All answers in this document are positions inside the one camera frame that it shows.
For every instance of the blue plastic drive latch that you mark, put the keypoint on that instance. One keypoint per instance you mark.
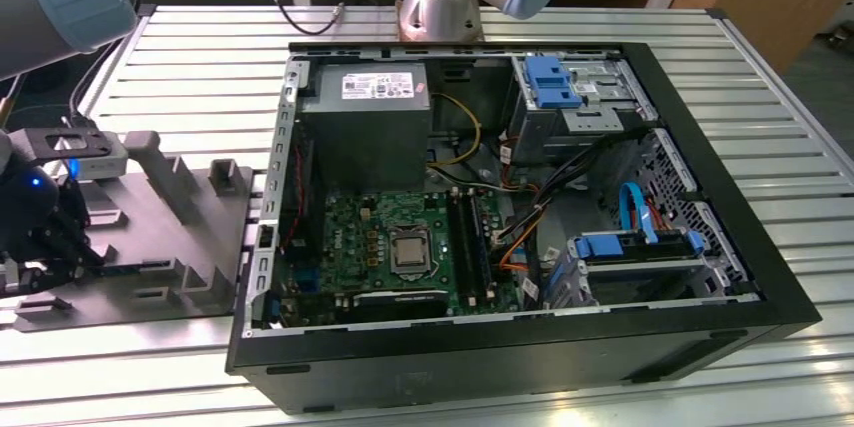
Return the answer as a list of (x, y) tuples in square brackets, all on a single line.
[(550, 82)]

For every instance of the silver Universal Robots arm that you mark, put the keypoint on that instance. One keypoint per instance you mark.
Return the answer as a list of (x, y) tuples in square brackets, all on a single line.
[(54, 7)]

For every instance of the black CPU socket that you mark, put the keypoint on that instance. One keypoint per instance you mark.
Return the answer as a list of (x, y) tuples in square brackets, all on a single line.
[(393, 272)]

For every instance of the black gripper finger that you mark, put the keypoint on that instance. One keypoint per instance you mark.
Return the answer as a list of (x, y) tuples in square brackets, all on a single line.
[(81, 232), (50, 277)]

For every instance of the black graphics card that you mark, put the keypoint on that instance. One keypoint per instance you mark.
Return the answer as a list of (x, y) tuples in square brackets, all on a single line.
[(401, 299)]

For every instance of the silver CPU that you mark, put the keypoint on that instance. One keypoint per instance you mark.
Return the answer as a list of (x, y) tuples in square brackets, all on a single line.
[(413, 251)]

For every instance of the hard disk in blue carrier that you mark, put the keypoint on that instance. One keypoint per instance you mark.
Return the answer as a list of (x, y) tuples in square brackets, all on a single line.
[(604, 247)]

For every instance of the metal drive cage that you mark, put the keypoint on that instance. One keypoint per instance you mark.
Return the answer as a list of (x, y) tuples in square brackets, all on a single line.
[(601, 119)]

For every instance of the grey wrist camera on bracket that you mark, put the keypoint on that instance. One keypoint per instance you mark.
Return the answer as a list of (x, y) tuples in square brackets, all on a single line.
[(94, 164)]

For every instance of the grey power supply unit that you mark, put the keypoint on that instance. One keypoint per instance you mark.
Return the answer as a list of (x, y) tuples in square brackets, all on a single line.
[(368, 147)]

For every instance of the black open PC case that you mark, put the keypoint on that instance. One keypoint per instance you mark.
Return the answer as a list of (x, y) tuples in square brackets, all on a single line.
[(468, 362)]

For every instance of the grey parts rack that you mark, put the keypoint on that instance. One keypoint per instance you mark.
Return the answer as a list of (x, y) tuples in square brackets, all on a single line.
[(167, 207)]

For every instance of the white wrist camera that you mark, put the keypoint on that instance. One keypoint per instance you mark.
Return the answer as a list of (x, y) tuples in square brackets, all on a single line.
[(10, 274)]

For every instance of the green motherboard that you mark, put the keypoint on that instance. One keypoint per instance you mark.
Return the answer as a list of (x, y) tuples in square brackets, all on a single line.
[(348, 227)]

